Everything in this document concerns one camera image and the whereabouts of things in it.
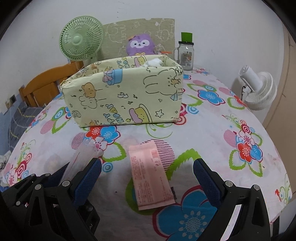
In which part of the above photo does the yellow cartoon storage box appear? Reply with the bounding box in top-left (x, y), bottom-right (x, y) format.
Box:
top-left (61, 55), bottom-right (184, 128)

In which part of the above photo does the grey plaid bedding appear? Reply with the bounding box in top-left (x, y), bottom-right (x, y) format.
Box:
top-left (1, 101), bottom-right (43, 155)

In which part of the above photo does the white standing fan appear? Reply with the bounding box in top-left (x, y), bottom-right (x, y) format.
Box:
top-left (231, 65), bottom-right (278, 111)

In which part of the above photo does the white towel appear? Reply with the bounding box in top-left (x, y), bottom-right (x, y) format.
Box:
top-left (142, 58), bottom-right (163, 67)

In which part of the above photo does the clear plastic bag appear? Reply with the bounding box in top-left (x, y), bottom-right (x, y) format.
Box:
top-left (60, 140), bottom-right (103, 184)

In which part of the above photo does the pink packet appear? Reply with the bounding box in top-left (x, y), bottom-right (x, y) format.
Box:
top-left (128, 141), bottom-right (175, 211)

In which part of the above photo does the purple plush toy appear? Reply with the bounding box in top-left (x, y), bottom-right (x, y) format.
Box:
top-left (126, 34), bottom-right (155, 56)

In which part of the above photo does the floral tablecloth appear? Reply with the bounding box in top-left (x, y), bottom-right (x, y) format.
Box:
top-left (1, 68), bottom-right (292, 240)

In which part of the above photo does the beige door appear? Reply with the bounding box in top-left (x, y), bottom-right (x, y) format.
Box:
top-left (262, 25), bottom-right (296, 149)

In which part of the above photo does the patterned cardboard sheet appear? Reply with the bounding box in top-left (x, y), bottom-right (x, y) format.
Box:
top-left (98, 18), bottom-right (175, 60)

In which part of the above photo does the glass jar green lid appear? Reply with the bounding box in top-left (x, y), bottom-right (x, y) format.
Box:
top-left (173, 32), bottom-right (194, 71)

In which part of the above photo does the green desk fan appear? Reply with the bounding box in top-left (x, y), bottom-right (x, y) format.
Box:
top-left (59, 16), bottom-right (104, 65)

